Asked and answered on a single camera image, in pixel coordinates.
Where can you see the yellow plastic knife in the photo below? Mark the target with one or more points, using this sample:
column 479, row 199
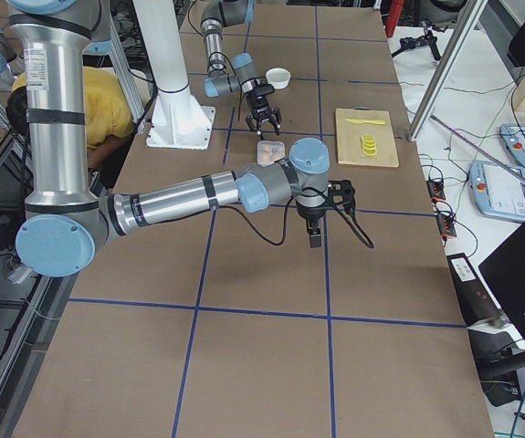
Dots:
column 363, row 121

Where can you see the lemon slice outermost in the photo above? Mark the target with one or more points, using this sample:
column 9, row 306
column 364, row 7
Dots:
column 367, row 137

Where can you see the clear plastic egg carton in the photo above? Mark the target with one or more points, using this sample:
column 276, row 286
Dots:
column 278, row 150

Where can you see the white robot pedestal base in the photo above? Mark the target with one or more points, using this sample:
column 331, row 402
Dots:
column 178, row 120

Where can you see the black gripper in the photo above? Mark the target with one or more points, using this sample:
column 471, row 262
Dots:
column 309, row 213
column 260, row 111

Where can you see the bamboo cutting board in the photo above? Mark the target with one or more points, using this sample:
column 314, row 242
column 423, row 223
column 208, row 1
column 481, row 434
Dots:
column 349, row 141

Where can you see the aluminium frame post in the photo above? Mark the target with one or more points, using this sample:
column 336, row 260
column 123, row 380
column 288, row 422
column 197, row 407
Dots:
column 465, row 24

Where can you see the blue teach pendant near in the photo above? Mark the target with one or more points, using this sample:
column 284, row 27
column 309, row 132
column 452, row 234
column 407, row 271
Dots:
column 497, row 193

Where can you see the white ceramic bowl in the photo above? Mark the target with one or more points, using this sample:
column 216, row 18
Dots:
column 278, row 78

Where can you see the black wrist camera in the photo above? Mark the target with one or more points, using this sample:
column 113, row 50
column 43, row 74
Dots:
column 342, row 193

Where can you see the person in yellow shirt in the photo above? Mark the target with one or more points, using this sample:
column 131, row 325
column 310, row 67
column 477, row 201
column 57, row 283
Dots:
column 109, row 123

